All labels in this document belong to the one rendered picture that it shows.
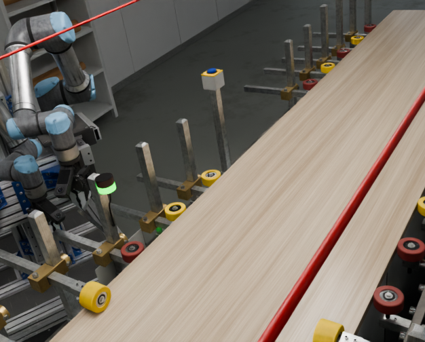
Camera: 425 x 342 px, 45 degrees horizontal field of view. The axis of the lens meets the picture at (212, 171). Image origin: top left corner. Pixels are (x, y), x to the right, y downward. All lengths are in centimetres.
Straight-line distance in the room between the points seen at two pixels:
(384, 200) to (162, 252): 78
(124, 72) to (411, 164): 431
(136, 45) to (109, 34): 47
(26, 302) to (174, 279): 137
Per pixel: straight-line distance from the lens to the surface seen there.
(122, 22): 590
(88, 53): 509
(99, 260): 187
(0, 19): 432
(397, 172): 203
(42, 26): 203
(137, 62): 610
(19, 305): 287
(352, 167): 206
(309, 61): 313
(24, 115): 185
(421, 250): 167
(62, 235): 205
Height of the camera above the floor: 197
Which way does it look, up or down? 30 degrees down
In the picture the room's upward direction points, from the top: 10 degrees counter-clockwise
